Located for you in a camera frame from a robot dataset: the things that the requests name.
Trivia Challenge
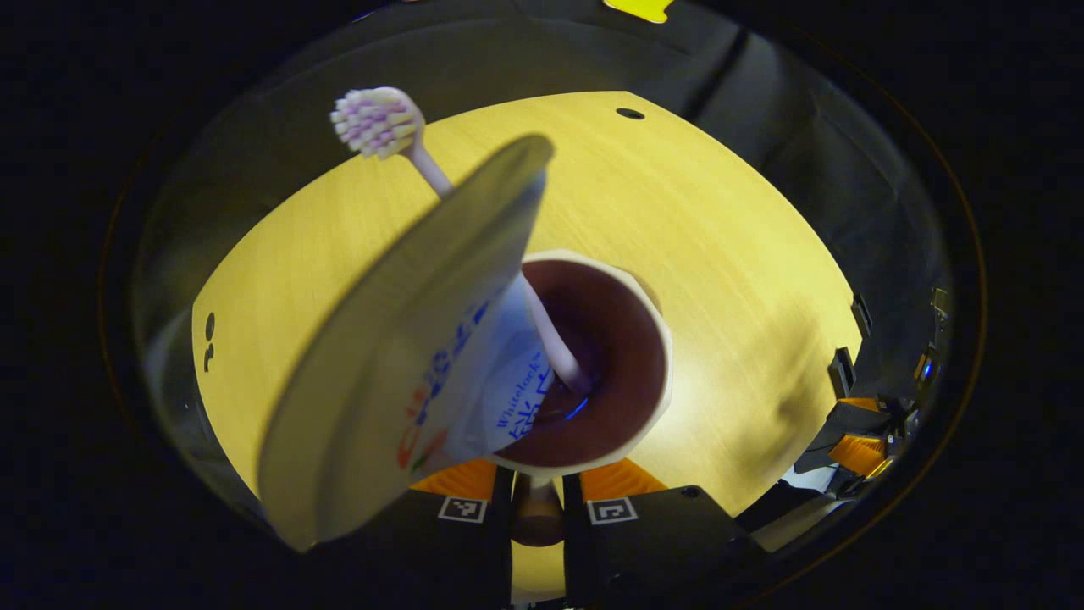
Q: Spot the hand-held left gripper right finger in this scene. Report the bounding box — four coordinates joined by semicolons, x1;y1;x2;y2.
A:
562;457;768;610

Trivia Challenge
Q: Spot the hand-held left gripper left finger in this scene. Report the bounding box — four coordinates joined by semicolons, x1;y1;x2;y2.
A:
339;457;516;610

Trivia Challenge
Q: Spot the tan cup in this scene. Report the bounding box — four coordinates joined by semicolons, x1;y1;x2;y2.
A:
491;250;675;548

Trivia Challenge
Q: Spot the white toothpaste tube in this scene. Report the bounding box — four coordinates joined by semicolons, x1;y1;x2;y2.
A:
258;134;556;552

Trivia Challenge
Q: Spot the white toothbrush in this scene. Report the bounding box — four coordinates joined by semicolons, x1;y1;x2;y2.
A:
330;86;594;396

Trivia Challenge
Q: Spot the wooden desktop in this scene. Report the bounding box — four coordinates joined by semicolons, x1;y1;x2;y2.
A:
191;91;863;602

